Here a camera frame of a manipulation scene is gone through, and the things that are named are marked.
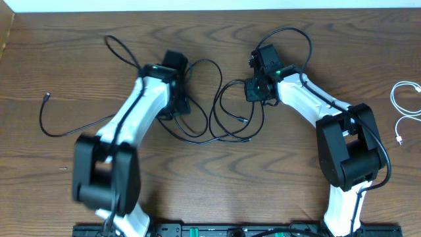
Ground black USB cable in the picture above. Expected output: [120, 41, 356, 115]
[39, 59, 224, 145]

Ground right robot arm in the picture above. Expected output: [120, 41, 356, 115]
[245, 44, 387, 236]

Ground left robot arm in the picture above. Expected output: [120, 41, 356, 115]
[72, 50, 190, 236]

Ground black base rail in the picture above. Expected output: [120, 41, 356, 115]
[72, 223, 404, 237]

